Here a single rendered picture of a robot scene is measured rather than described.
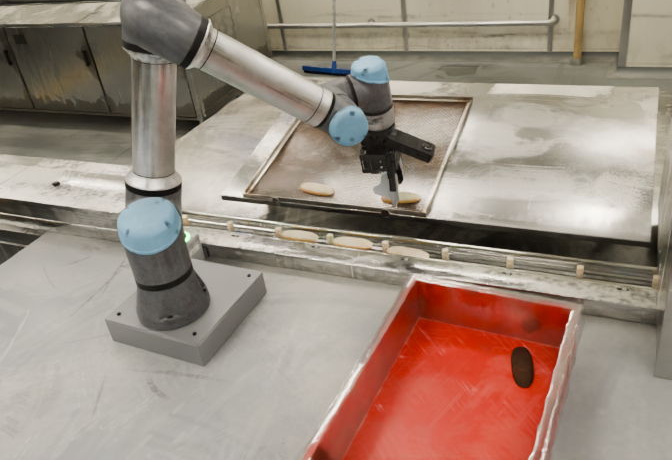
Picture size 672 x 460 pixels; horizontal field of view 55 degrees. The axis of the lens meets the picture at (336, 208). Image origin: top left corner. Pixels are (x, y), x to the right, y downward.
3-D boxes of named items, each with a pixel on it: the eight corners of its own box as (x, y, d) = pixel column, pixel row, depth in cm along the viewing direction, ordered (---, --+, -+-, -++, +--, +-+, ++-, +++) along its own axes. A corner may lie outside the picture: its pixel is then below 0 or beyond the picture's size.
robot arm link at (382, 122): (395, 96, 143) (389, 117, 137) (398, 114, 146) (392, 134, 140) (362, 98, 145) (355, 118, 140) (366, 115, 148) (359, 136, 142)
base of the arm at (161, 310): (172, 339, 126) (159, 299, 121) (123, 317, 134) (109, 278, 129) (225, 296, 136) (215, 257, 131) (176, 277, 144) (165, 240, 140)
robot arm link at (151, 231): (132, 292, 124) (111, 233, 118) (133, 256, 136) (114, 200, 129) (194, 277, 126) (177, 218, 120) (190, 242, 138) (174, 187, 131)
